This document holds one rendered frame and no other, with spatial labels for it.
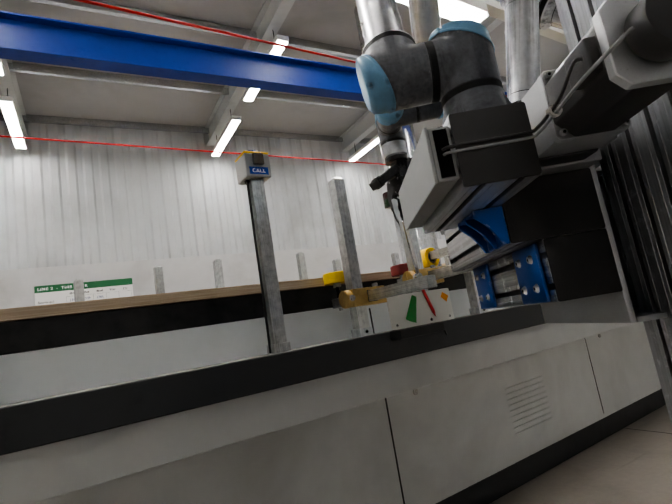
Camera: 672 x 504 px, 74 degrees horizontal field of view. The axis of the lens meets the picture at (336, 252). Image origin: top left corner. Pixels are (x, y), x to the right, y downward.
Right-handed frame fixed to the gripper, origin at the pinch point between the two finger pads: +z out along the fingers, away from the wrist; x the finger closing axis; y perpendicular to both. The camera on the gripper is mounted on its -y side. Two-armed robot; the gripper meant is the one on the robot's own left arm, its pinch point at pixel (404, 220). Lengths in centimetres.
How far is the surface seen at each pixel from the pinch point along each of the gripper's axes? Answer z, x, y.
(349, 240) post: 3.5, 5.8, -17.0
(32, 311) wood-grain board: 10, 26, -94
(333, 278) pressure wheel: 12.5, 19.4, -16.0
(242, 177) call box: -15.7, 7.1, -45.9
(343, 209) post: -5.8, 5.8, -16.9
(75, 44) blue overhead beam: -233, 282, -54
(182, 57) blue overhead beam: -233, 277, 31
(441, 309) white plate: 28.1, 5.0, 12.5
